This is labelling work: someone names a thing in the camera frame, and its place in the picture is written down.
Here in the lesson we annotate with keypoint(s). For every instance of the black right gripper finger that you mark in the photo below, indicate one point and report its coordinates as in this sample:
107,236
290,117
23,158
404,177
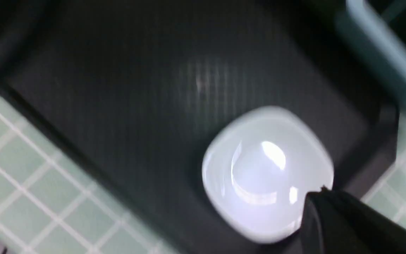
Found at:
335,222

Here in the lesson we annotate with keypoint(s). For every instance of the small white sauce dish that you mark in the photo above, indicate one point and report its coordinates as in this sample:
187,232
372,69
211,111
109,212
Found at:
257,171

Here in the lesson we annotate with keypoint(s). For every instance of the blue chopstick bin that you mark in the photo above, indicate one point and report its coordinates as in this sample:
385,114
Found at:
376,32

